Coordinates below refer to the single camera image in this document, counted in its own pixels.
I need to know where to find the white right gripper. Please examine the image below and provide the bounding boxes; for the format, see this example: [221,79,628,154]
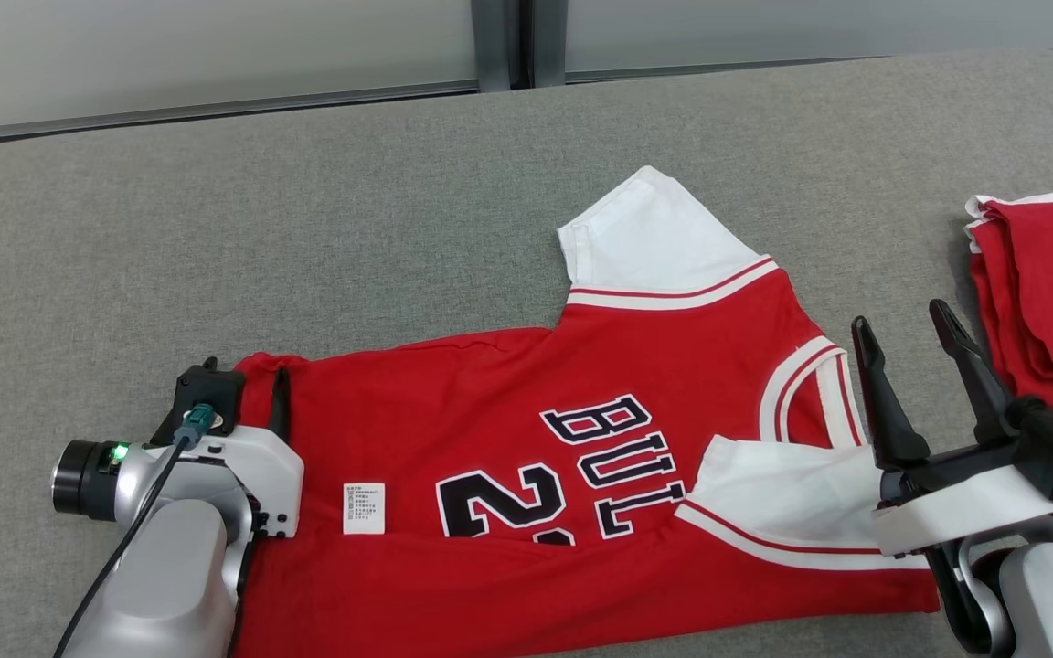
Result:
[850,299,1053,557]

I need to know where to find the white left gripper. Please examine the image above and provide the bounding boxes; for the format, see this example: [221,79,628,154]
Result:
[175,367,306,540]

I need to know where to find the red white basketball jersey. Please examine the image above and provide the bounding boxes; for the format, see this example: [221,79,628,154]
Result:
[232,165,944,658]

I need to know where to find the grey fabric sofa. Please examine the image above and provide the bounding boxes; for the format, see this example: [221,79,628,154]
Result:
[0,50,1053,658]

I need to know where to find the black cable with teal plug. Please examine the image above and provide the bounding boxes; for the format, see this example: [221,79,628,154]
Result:
[52,403,219,658]

